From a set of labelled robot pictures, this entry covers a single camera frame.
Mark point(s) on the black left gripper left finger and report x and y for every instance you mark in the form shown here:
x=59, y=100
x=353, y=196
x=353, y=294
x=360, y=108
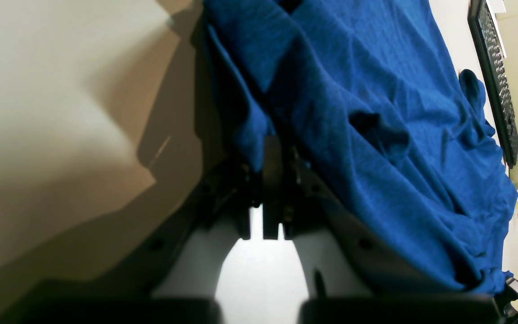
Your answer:
x=124, y=294

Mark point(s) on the dark blue t-shirt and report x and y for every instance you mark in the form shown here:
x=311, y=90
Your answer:
x=368, y=92

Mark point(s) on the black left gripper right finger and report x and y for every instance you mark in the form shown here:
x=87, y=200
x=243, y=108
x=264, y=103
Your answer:
x=353, y=277

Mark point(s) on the black computer keyboard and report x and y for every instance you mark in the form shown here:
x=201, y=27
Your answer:
x=491, y=55

